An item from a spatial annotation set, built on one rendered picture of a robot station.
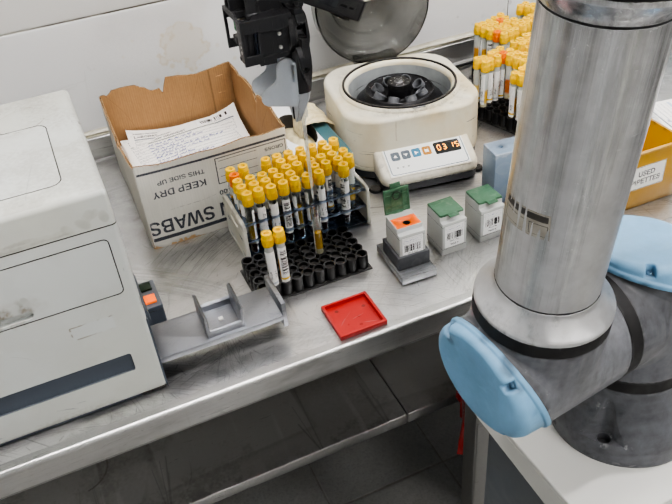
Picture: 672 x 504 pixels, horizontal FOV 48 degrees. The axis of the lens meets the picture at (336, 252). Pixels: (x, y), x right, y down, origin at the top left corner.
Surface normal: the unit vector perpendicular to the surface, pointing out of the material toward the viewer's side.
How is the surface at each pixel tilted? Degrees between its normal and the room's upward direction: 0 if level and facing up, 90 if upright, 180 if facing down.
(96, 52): 90
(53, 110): 0
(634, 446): 69
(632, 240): 9
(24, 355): 90
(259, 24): 90
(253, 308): 0
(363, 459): 0
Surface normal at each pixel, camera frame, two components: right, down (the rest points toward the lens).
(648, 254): 0.00, -0.87
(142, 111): 0.42, 0.50
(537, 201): -0.64, 0.52
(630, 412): -0.23, 0.29
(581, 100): -0.38, 0.62
